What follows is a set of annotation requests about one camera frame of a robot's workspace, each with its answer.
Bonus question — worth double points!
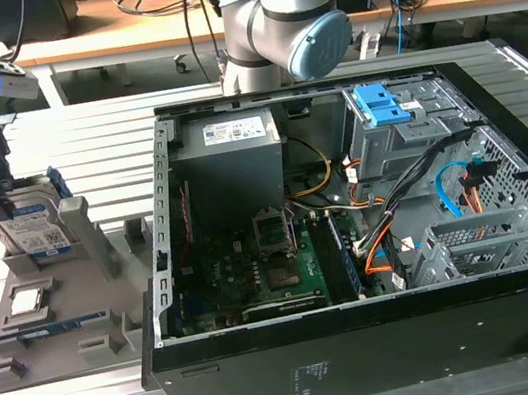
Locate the hard disk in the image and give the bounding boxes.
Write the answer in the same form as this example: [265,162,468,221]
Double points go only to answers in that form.
[0,162,85,269]

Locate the blue data wire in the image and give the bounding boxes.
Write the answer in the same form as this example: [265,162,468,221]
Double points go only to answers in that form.
[430,157,495,224]

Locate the orange power wire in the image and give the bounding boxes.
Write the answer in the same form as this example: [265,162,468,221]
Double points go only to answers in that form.
[457,157,511,216]

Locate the grey disk bay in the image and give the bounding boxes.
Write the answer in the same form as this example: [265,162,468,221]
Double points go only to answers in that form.
[401,202,528,289]

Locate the silver CPU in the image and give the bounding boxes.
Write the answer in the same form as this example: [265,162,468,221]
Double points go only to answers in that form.
[7,286,52,318]

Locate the grey parts rack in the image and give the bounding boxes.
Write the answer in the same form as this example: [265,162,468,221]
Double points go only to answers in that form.
[0,185,173,395]

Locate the wooden desk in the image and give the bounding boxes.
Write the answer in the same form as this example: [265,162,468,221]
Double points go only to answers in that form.
[2,0,528,96]

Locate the loose blue RAM stick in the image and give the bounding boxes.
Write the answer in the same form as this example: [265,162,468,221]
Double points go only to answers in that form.
[15,311,112,347]

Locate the grey power supply unit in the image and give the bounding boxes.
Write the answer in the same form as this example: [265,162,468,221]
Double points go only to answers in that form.
[163,103,297,232]

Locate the green motherboard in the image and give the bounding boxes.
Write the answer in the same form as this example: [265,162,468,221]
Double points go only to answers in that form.
[162,179,389,335]

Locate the metal socket cover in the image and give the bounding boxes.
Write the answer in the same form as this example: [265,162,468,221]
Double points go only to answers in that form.
[249,201,301,261]

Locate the locking lever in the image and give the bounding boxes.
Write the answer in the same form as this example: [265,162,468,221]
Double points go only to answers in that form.
[283,202,303,251]

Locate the CPU socket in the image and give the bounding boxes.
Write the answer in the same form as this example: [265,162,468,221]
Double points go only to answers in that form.
[264,256,305,294]

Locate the black graphics card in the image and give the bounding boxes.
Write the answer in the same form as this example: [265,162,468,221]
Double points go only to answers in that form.
[238,289,330,325]

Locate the installed blue RAM stick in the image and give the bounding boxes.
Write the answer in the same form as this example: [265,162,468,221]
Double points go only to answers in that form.
[324,207,367,301]

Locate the grey drive cage blue tabs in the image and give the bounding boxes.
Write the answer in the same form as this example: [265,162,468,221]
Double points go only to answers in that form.
[338,64,489,187]

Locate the black open PC case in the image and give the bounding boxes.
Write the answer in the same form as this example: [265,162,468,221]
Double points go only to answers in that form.
[95,33,528,395]

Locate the yellow wire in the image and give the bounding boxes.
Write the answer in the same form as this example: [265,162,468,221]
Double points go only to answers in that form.
[275,129,339,201]

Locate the orange wire bundle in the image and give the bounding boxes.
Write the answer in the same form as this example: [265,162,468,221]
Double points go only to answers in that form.
[357,224,400,279]

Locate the black cable bundle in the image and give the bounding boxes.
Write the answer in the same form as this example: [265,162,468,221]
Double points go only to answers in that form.
[336,125,496,265]

